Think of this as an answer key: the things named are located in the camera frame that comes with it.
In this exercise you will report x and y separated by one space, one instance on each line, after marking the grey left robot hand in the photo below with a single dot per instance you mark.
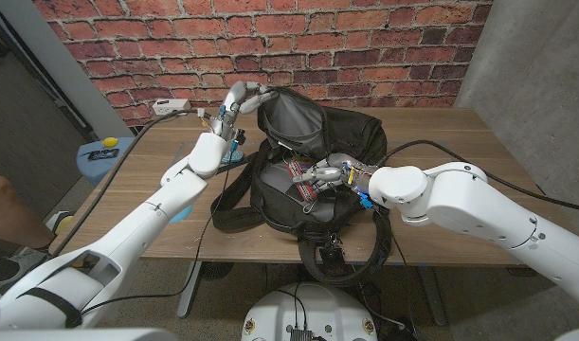
237 106

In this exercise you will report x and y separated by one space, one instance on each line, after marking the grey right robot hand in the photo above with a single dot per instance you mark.
336 174

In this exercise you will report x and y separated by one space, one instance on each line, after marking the red Swiss knife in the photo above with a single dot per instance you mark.
302 182

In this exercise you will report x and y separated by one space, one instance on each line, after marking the black backpack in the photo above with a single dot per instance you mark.
346 132

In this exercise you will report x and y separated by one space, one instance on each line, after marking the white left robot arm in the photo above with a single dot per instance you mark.
123 237

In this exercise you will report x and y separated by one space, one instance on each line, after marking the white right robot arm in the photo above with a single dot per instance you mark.
488 213

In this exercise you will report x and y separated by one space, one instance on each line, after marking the white power strip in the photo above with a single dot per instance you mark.
170 107

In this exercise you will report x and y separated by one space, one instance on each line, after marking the blue round disc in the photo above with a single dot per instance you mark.
182 214

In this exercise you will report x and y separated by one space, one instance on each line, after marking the brick print backdrop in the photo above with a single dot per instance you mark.
365 47

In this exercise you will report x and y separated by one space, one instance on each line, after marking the yellow ball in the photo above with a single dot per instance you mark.
110 141

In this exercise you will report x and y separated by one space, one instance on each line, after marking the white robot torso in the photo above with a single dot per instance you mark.
313 312

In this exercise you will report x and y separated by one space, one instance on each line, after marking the black handheld device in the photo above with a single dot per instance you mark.
103 154

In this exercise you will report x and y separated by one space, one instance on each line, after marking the light blue round stool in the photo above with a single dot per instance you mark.
97 166

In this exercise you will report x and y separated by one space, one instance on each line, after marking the black ribbed round object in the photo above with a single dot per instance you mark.
218 271

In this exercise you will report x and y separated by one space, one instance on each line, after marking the grey metal table leg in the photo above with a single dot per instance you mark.
189 289
433 296

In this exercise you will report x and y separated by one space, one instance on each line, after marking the grey black sneaker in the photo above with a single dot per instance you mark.
9 267

